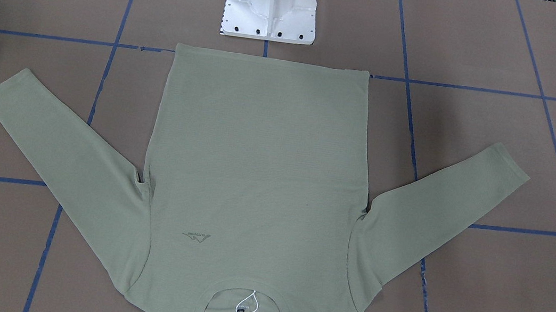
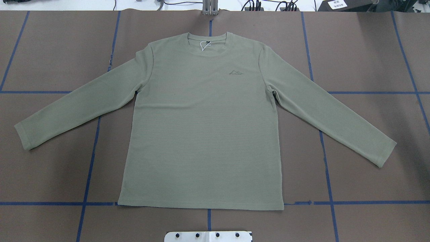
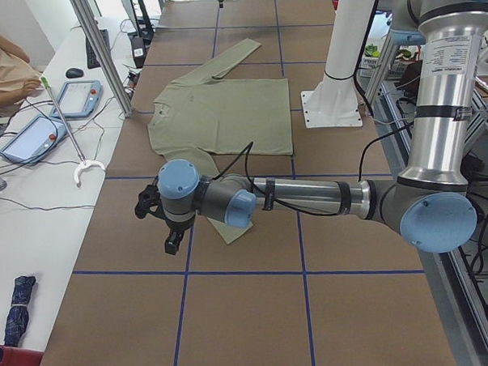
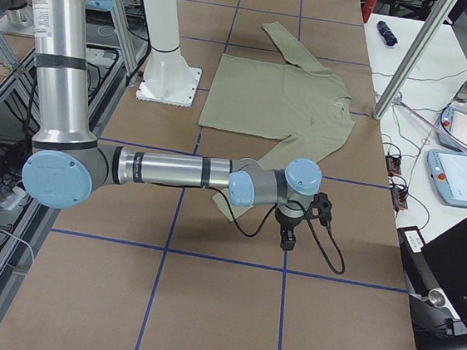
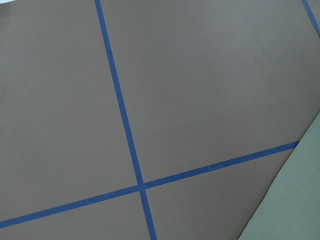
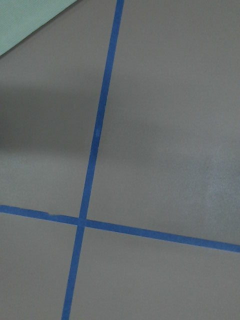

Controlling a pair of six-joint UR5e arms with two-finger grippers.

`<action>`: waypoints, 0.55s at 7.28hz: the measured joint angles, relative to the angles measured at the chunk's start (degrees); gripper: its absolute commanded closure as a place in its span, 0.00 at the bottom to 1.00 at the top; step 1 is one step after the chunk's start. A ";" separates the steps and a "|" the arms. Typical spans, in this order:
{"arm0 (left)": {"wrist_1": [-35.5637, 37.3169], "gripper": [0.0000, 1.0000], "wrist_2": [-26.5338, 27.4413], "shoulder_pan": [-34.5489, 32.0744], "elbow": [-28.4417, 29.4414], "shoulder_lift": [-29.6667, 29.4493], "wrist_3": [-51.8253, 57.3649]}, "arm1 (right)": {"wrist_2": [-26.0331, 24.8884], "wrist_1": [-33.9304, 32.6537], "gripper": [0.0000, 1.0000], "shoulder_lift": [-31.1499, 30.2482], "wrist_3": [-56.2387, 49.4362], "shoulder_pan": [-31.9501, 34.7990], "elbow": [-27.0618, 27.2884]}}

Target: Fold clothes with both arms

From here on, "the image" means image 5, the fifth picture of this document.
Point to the olive green t-shirt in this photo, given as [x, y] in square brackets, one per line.
[290, 210]

